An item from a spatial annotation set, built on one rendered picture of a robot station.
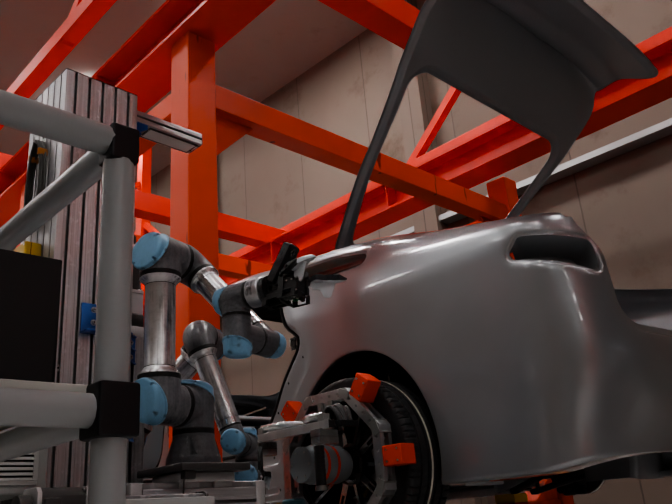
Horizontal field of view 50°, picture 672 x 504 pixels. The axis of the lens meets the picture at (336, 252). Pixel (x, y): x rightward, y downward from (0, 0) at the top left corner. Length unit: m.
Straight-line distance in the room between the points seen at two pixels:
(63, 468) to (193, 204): 1.59
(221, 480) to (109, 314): 1.48
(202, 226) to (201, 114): 0.58
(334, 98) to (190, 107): 6.12
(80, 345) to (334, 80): 7.88
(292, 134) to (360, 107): 5.23
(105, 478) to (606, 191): 6.43
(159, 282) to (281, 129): 1.99
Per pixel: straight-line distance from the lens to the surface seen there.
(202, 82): 3.67
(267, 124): 3.85
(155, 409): 1.95
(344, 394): 2.75
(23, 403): 0.58
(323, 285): 1.83
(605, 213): 6.80
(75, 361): 2.12
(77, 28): 4.57
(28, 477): 1.97
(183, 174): 3.40
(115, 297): 0.63
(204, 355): 2.43
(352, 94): 9.33
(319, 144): 4.06
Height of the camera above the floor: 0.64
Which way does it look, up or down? 21 degrees up
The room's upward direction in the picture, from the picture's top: 5 degrees counter-clockwise
